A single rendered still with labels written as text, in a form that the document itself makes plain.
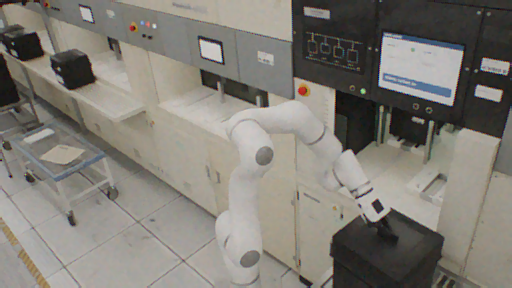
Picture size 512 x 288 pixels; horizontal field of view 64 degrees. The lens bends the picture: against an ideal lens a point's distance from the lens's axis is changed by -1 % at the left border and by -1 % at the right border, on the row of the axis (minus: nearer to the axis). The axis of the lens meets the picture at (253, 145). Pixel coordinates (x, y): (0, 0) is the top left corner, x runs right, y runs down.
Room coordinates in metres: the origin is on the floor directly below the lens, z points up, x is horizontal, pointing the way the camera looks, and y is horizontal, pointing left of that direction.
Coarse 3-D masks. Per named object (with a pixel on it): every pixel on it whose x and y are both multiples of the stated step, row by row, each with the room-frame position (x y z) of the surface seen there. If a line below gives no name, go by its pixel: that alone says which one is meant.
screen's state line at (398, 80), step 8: (384, 80) 1.41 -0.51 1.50; (392, 80) 1.38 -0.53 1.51; (400, 80) 1.36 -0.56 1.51; (408, 80) 1.34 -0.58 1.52; (416, 80) 1.32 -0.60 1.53; (416, 88) 1.31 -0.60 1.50; (424, 88) 1.29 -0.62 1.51; (432, 88) 1.27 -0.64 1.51; (440, 88) 1.25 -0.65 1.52; (448, 88) 1.23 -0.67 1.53; (448, 96) 1.23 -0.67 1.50
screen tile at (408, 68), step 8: (392, 48) 1.39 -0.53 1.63; (400, 48) 1.37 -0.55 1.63; (408, 48) 1.35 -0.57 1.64; (416, 48) 1.33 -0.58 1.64; (384, 56) 1.41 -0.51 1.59; (408, 56) 1.35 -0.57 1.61; (416, 56) 1.33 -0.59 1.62; (384, 64) 1.41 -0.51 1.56; (392, 64) 1.39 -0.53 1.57; (400, 64) 1.37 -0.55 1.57; (408, 64) 1.34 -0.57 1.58; (400, 72) 1.36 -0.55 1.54; (408, 72) 1.34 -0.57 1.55
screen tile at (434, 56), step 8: (424, 48) 1.31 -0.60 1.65; (424, 56) 1.31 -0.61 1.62; (432, 56) 1.29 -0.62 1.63; (440, 56) 1.27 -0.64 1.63; (448, 56) 1.25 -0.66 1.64; (456, 56) 1.23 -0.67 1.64; (440, 64) 1.26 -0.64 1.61; (448, 64) 1.24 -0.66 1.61; (456, 64) 1.22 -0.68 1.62; (424, 72) 1.30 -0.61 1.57; (432, 72) 1.28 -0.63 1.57; (440, 72) 1.26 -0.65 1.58; (448, 72) 1.24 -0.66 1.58; (432, 80) 1.28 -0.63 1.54; (440, 80) 1.26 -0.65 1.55; (448, 80) 1.24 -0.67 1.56
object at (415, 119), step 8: (392, 112) 1.91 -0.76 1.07; (400, 112) 1.88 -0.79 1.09; (408, 112) 1.85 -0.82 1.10; (392, 120) 1.91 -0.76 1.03; (400, 120) 1.87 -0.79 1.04; (408, 120) 1.84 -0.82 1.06; (416, 120) 1.81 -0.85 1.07; (424, 120) 1.78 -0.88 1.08; (432, 120) 1.78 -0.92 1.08; (392, 128) 1.90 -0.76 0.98; (400, 128) 1.87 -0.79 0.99; (408, 128) 1.84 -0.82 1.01; (416, 128) 1.81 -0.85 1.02; (424, 128) 1.78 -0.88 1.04; (440, 128) 1.87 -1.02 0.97; (400, 136) 1.86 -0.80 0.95; (408, 136) 1.83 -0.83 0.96; (416, 136) 1.80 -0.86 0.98; (424, 136) 1.77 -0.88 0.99; (424, 144) 1.77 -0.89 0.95
